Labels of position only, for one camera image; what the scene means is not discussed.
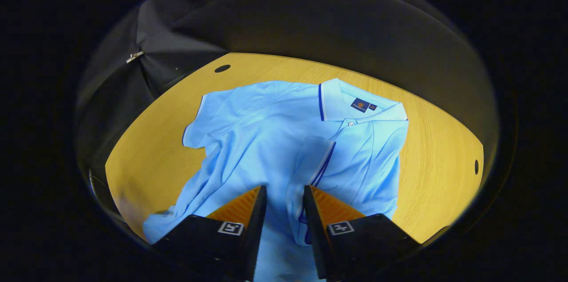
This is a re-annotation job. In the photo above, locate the light blue T-shirt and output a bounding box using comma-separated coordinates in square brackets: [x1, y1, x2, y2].
[142, 78, 410, 282]

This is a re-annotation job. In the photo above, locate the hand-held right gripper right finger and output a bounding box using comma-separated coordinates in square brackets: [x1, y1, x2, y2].
[303, 185, 421, 281]

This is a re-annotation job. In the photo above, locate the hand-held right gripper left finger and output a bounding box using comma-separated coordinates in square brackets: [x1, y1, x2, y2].
[151, 185, 268, 282]

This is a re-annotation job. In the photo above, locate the black backdrop cloth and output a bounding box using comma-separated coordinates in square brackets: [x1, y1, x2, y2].
[75, 0, 500, 238]

